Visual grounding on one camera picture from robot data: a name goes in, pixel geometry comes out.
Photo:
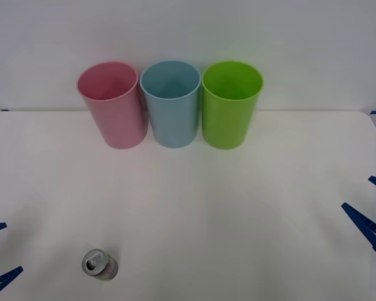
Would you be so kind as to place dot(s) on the pale blue plastic waste bin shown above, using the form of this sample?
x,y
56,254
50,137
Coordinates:
x,y
174,122

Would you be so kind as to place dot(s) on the pink plastic waste bin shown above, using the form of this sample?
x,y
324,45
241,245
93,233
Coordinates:
x,y
119,119

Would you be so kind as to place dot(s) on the green plastic waste bin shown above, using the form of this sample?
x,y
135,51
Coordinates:
x,y
227,123

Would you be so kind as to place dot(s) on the small drink can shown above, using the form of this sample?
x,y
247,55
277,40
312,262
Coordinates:
x,y
105,267

